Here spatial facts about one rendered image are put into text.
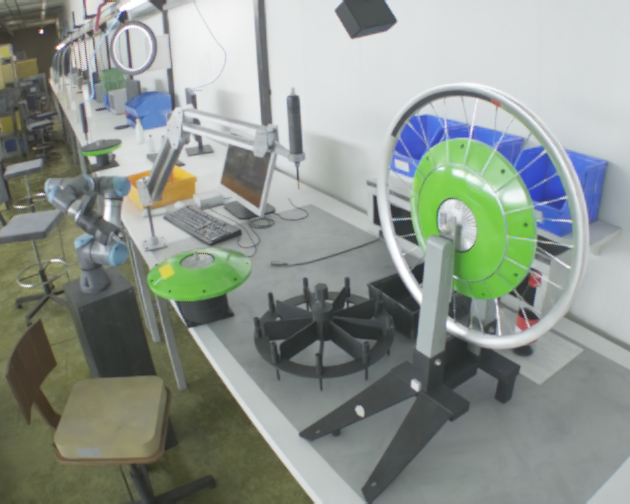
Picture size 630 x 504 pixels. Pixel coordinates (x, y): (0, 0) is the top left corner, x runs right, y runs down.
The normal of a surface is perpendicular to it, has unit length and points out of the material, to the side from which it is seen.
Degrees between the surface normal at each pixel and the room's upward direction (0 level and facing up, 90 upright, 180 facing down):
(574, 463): 0
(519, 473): 0
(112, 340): 90
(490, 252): 93
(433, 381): 90
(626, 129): 90
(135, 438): 0
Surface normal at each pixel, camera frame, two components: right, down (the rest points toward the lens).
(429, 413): -0.30, -0.79
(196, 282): 0.03, -0.72
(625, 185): -0.85, 0.25
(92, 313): 0.66, 0.27
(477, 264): -0.72, 0.43
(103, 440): -0.05, -0.91
